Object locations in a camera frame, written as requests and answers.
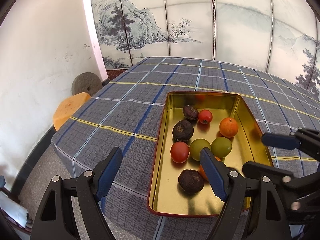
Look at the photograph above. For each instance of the painted folding screen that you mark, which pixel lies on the painted folding screen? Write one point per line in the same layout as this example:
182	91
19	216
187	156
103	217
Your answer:
278	37

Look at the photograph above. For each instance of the grey plaid tablecloth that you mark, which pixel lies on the grey plaid tablecloth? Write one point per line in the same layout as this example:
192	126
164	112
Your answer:
126	114

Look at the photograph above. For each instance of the gold metal tray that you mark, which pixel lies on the gold metal tray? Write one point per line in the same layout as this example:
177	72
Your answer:
166	197

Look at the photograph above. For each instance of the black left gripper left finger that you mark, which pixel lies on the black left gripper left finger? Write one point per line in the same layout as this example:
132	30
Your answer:
55	218

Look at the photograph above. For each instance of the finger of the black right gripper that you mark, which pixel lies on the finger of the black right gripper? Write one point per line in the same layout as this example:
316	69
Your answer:
278	176
282	141

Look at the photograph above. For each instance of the dark brown passion fruit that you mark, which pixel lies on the dark brown passion fruit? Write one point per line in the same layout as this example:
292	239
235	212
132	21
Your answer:
183	131
191	181
190	113

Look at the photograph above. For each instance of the grey millstone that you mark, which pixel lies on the grey millstone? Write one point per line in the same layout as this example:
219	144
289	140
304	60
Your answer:
86	82

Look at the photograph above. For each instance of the green round fruit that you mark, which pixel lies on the green round fruit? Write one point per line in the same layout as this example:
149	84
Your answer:
196	147
221	147

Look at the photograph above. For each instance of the red tomato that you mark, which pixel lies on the red tomato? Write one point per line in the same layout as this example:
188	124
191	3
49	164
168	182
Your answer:
205	116
179	152

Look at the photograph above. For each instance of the white cloth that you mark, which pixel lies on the white cloth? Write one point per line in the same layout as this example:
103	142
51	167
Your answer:
17	212

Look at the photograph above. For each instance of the orange cushion stool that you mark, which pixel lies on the orange cushion stool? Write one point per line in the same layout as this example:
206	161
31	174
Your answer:
68	107

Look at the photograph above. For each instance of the small orange tangerine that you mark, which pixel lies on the small orange tangerine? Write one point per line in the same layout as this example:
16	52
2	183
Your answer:
203	172

